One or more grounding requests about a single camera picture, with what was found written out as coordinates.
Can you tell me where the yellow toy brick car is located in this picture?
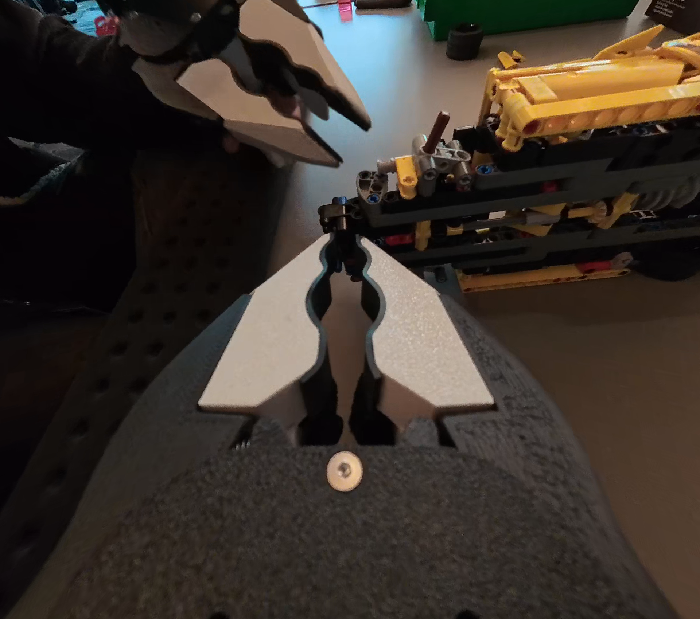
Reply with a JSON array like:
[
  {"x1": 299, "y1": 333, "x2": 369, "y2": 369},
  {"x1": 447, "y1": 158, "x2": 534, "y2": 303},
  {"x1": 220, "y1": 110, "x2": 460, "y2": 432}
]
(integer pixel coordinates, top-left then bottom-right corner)
[{"x1": 319, "y1": 24, "x2": 700, "y2": 294}]

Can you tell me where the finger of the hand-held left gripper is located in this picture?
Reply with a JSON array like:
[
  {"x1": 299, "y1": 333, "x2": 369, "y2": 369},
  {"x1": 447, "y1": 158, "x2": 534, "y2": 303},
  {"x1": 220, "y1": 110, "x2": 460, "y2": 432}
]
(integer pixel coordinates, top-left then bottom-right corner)
[
  {"x1": 174, "y1": 58, "x2": 345, "y2": 168},
  {"x1": 223, "y1": 0, "x2": 374, "y2": 133}
]

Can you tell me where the black toy tyre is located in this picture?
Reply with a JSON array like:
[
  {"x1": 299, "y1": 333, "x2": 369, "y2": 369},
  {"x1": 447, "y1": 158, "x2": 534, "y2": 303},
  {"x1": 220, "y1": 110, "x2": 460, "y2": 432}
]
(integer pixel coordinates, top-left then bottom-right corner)
[{"x1": 446, "y1": 21, "x2": 485, "y2": 61}]

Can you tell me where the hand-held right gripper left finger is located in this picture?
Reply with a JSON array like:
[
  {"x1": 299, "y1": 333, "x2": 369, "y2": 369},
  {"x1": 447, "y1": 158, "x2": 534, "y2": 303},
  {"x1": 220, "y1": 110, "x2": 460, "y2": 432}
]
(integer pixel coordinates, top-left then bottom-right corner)
[{"x1": 198, "y1": 234, "x2": 342, "y2": 445}]

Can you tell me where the person's left forearm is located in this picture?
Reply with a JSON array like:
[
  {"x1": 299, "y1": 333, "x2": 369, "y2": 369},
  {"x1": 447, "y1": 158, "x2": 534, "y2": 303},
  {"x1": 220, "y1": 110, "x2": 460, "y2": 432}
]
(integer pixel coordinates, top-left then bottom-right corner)
[{"x1": 0, "y1": 0, "x2": 230, "y2": 204}]

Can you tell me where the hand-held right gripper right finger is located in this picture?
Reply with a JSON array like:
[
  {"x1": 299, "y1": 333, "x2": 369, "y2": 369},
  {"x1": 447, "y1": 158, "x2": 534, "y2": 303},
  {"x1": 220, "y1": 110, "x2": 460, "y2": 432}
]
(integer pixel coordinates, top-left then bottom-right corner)
[{"x1": 350, "y1": 235, "x2": 495, "y2": 445}]

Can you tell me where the black dimpled mat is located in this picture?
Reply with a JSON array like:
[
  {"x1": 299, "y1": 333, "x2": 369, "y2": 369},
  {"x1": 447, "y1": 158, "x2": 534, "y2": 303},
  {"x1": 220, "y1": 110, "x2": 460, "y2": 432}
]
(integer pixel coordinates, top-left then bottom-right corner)
[{"x1": 0, "y1": 149, "x2": 296, "y2": 576}]

